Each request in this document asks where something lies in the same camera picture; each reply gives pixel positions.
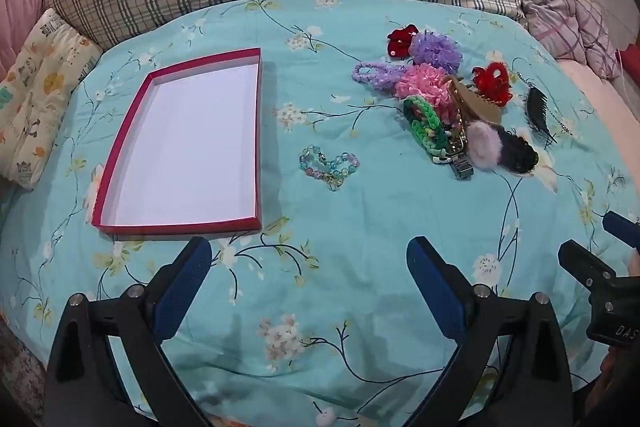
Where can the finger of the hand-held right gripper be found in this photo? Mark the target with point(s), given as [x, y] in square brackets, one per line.
[582, 264]
[622, 229]

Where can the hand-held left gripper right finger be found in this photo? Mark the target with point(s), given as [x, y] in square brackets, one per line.
[435, 282]

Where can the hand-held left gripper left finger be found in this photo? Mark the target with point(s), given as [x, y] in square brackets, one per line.
[182, 282]

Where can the black beaded hair accessory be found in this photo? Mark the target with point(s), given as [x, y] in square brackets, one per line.
[517, 154]

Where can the red shallow cardboard box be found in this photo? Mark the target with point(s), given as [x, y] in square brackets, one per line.
[190, 142]

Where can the pink lace scrunchie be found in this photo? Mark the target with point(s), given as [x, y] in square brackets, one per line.
[420, 84]

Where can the pale pink sheet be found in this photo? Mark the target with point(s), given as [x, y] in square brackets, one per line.
[610, 127]

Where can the silver wrist watch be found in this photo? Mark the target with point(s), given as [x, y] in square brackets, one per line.
[462, 168]

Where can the teal floral bedsheet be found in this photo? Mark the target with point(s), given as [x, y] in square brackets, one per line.
[325, 232]

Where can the pink fluffy pompom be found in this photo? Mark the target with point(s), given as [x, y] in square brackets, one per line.
[485, 144]

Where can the black hair comb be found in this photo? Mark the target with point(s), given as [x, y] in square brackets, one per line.
[537, 107]

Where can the tan hair claw clip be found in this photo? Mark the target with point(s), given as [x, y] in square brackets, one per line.
[472, 102]

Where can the pink plaid quilt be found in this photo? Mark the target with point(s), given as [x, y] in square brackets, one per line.
[565, 12]

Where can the purple mesh scrunchie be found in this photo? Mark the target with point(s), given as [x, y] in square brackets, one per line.
[435, 51]

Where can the cream floral pillow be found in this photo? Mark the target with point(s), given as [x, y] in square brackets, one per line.
[35, 97]

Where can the small red hair clip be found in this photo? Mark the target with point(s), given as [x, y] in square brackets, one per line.
[400, 41]

